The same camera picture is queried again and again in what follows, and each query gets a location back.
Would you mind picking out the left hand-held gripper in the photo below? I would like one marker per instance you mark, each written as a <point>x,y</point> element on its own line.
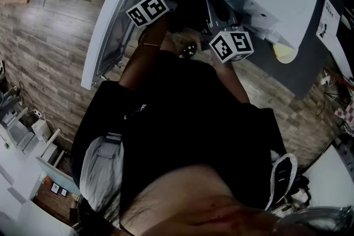
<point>148,9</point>

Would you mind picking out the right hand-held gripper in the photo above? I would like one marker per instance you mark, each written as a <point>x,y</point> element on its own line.
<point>232,47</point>

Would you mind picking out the white plate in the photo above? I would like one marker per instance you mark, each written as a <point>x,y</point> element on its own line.
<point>289,59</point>

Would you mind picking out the person's left forearm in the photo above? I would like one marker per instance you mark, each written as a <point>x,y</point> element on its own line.
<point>143,63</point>

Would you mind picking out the person's right forearm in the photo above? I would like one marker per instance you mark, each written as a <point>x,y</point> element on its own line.
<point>232,80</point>

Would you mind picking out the black shoe with yellow charms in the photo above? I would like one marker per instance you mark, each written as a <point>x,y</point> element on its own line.
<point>189,49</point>

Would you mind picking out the person's bare leg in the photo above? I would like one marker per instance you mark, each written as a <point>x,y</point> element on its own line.
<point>177,38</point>

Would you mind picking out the dark grey table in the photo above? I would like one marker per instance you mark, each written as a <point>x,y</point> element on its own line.
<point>307,63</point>

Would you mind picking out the white printed paper sheet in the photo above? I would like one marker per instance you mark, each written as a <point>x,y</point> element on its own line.
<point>327,19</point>

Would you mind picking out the person in dark shirt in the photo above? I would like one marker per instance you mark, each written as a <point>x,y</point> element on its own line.
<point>188,124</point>

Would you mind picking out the white power strip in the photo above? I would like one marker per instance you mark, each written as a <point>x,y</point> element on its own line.
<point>325,81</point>
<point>38,112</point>

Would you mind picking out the white railing base ledge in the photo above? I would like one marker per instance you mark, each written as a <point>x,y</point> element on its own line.
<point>343,58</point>

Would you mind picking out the wooden coat rack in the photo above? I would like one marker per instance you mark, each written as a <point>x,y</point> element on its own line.
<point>338,77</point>

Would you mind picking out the person's face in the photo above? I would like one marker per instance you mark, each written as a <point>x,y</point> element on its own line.
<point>199,207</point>

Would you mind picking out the white table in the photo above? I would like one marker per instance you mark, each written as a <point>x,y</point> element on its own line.
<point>332,179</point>

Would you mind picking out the white square box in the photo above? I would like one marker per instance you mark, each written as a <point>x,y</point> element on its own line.
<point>41,131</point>

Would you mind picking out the small black framed picture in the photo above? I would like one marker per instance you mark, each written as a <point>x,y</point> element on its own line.
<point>55,188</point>
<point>63,192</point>

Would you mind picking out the white bench frame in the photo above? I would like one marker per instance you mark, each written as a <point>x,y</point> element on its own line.
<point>49,171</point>

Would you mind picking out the grey head mount part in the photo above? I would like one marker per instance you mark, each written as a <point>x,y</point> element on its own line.
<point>318,221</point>

